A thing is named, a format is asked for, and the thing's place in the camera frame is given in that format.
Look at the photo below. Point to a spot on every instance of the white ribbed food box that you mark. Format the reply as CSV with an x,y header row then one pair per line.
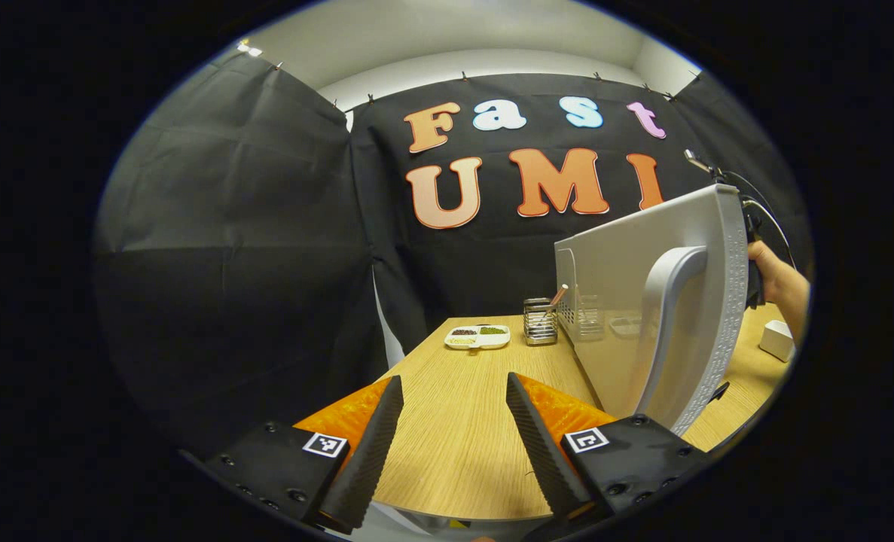
x,y
776,342

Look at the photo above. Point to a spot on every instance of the white microwave oven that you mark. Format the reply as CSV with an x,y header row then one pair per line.
x,y
620,301

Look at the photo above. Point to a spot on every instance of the white divided snack plate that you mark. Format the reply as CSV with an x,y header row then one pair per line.
x,y
477,336

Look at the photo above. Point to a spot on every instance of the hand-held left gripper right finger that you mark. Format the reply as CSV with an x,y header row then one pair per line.
x,y
544,452

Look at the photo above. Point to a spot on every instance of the metal mesh utensil holder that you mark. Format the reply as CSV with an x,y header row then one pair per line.
x,y
541,331

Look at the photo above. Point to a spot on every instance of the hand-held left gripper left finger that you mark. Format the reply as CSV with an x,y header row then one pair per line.
x,y
371,459

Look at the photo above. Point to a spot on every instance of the brown stick utensil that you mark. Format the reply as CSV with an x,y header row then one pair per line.
x,y
559,296

